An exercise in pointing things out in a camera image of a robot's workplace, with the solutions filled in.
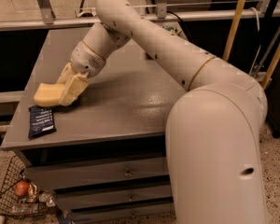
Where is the red apple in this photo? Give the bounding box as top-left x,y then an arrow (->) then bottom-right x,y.
14,180 -> 29,197

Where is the yellow sponge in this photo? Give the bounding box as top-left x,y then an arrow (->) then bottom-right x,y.
34,83 -> 64,107

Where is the blue rxbar wrapper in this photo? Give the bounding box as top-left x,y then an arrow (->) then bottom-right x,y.
28,105 -> 56,139

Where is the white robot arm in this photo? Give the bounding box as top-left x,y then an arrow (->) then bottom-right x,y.
58,0 -> 267,224

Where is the metal railing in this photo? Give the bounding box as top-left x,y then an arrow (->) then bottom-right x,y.
0,7 -> 280,33

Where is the grey drawer cabinet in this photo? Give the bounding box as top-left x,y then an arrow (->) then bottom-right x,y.
2,29 -> 184,224

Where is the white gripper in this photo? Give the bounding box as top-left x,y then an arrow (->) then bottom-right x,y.
57,41 -> 105,106

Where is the black cable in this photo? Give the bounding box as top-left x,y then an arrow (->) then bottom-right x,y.
166,11 -> 190,39

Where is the green chip bag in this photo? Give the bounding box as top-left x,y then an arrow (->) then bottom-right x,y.
164,26 -> 181,35

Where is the black wire basket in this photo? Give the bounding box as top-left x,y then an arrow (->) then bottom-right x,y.
0,156 -> 59,218

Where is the yellow wooden pole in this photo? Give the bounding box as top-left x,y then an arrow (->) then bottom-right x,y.
222,0 -> 246,61

